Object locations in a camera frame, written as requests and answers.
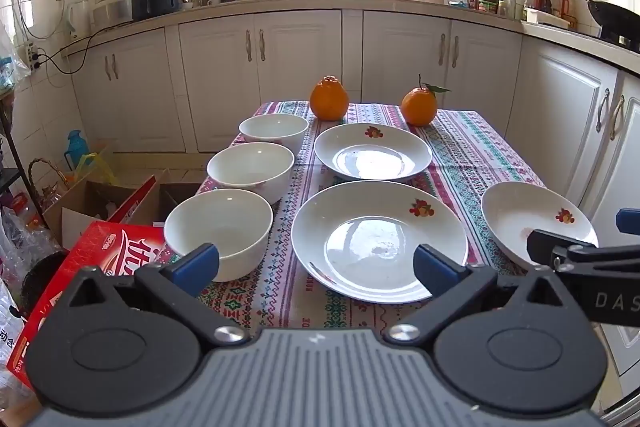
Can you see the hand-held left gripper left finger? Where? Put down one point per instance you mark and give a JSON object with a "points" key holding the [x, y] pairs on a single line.
{"points": [[197, 267]]}

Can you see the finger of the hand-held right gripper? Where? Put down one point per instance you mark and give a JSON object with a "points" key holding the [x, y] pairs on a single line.
{"points": [[555, 249], [629, 219]]}

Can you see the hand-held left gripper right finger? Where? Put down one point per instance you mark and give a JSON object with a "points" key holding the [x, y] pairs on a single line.
{"points": [[432, 269]]}

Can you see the white plate with flower print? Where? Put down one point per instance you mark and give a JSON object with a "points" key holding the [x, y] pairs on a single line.
{"points": [[520, 212], [372, 154], [370, 237]]}

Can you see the white ceramic bowl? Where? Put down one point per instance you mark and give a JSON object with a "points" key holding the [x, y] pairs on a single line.
{"points": [[250, 164], [220, 217], [272, 129]]}

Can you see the brown cardboard box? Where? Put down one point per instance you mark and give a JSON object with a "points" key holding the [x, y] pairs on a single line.
{"points": [[175, 202], [75, 207]]}

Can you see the patterned red green tablecloth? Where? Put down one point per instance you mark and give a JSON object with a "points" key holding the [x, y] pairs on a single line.
{"points": [[282, 252]]}

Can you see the red printed carton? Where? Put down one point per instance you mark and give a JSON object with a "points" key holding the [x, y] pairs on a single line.
{"points": [[100, 247]]}

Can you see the yellow plastic bag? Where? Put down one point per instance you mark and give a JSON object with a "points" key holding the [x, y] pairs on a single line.
{"points": [[102, 167]]}

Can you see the black pan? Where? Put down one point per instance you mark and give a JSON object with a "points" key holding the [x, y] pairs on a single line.
{"points": [[42, 277]]}

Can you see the orange with leaf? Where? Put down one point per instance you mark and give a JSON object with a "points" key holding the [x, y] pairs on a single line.
{"points": [[419, 107]]}

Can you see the blue thermos jug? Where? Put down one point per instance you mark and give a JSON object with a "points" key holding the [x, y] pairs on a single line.
{"points": [[77, 152]]}

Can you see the wicker basket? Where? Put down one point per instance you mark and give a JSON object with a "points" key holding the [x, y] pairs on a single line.
{"points": [[44, 161]]}

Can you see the white plastic bag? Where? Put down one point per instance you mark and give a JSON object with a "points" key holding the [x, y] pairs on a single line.
{"points": [[10, 322]]}

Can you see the orange with bumpy top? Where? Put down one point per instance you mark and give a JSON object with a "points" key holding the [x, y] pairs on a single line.
{"points": [[328, 99]]}

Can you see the black wok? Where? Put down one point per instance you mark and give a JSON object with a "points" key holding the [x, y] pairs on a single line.
{"points": [[617, 19]]}

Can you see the black metal shelf rack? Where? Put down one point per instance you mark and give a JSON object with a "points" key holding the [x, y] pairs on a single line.
{"points": [[10, 179]]}

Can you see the white plastic container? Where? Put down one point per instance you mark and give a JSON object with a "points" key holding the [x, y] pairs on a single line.
{"points": [[545, 18]]}

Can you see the cooking oil bottle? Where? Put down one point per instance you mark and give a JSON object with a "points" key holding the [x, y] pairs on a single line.
{"points": [[568, 4]]}

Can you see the red label condiment bottle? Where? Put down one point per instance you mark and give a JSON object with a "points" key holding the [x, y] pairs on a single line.
{"points": [[542, 3]]}

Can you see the clear glass bottle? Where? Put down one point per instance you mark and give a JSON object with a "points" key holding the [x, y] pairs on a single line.
{"points": [[509, 4]]}

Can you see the white power strip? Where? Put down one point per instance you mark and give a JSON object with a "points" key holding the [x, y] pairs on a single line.
{"points": [[34, 54]]}

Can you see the white rice cooker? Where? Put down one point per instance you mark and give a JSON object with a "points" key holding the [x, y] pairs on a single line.
{"points": [[112, 9]]}

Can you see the clear plastic bag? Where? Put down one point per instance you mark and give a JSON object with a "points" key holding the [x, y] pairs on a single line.
{"points": [[10, 67]]}

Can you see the white electric kettle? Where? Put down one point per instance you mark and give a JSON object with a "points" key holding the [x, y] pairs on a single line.
{"points": [[79, 19]]}

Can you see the beige kitchen countertop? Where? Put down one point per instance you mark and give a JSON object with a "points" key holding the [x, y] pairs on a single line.
{"points": [[320, 2]]}

